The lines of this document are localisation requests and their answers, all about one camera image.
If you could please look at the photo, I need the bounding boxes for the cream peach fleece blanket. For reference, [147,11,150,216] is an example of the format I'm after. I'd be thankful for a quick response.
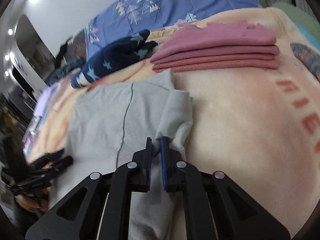
[27,7,319,237]

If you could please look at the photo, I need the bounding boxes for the folded pink clothes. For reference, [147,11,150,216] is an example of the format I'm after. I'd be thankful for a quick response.
[150,22,280,73]

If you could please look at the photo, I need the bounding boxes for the blue tree-pattern pillow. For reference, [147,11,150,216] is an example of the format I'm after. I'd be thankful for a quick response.
[85,0,260,57]

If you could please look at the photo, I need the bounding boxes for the person's left hand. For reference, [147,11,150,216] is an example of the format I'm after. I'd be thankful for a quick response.
[15,189,49,212]

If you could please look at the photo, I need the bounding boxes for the folded lavender cloth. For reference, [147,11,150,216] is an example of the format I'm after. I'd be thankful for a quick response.
[33,82,59,116]

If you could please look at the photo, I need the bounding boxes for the green cushion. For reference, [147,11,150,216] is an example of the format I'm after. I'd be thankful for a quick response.
[271,2,319,32]

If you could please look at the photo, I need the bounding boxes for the dark teal fuzzy blanket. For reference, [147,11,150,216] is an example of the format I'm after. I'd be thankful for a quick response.
[44,57,85,86]

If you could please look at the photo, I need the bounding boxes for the grey t-shirt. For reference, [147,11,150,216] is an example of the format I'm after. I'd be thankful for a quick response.
[50,70,193,239]

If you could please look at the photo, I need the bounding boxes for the navy star plush garment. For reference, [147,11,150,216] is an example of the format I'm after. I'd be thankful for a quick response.
[71,30,158,89]

